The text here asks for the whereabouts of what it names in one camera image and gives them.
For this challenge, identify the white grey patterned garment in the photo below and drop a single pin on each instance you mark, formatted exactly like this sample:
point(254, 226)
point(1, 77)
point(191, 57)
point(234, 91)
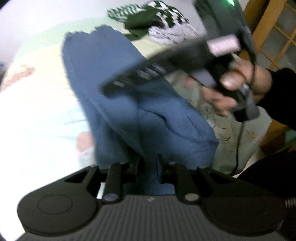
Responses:
point(162, 33)

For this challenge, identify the blue knit sweater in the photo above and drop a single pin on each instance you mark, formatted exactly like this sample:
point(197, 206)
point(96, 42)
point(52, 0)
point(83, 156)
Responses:
point(152, 120)

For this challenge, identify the green white striped garment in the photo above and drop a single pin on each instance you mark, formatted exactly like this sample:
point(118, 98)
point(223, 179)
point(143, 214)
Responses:
point(171, 14)

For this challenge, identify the dark green garment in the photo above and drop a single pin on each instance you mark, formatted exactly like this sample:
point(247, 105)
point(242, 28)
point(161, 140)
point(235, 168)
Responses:
point(138, 24)

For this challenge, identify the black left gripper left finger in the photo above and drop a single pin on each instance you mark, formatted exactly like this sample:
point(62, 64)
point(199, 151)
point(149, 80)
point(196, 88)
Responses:
point(143, 177)

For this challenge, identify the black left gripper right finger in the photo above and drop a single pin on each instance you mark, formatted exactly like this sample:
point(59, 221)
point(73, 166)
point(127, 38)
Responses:
point(165, 171)

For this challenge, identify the person's right hand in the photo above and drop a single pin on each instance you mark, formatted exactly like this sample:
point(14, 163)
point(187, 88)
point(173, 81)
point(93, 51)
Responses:
point(241, 72)

